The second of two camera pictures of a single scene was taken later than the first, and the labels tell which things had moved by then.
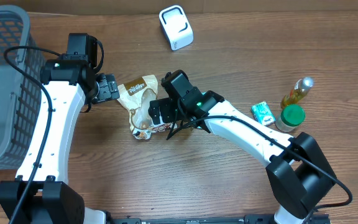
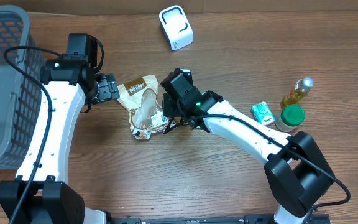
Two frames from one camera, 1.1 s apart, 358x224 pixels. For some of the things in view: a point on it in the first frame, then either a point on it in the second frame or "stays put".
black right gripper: x=167 y=106 → x=171 y=111
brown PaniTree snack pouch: x=137 y=95 stays put
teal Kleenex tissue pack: x=261 y=112 stays put
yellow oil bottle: x=301 y=88 stays put
